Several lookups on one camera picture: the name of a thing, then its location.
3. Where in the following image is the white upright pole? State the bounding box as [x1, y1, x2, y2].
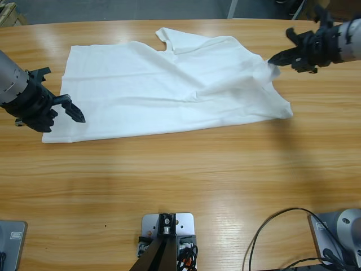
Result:
[227, 0, 240, 19]

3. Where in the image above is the white slanted leg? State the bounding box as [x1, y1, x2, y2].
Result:
[292, 0, 307, 20]

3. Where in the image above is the thin twisted cable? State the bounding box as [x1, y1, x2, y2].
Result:
[281, 256, 322, 271]

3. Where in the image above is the long black cable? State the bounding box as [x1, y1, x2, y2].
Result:
[244, 208, 311, 271]

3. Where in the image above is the thin black wire bundle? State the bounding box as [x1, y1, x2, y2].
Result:
[321, 247, 361, 271]

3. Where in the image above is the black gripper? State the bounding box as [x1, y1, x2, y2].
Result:
[267, 25, 344, 75]
[0, 80, 86, 134]

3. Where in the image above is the white t-shirt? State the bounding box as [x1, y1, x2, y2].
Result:
[41, 27, 294, 145]

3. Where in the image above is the dark printed box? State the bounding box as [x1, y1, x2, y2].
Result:
[332, 0, 359, 23]

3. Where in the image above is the dark camera post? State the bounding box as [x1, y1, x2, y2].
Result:
[131, 213, 178, 271]

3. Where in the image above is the brown cardboard box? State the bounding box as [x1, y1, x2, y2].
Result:
[298, 0, 316, 20]

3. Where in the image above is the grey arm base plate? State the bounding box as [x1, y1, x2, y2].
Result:
[0, 220, 28, 271]
[307, 211, 361, 266]

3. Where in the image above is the orange and black cable bunch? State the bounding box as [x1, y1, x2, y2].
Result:
[177, 244, 200, 271]

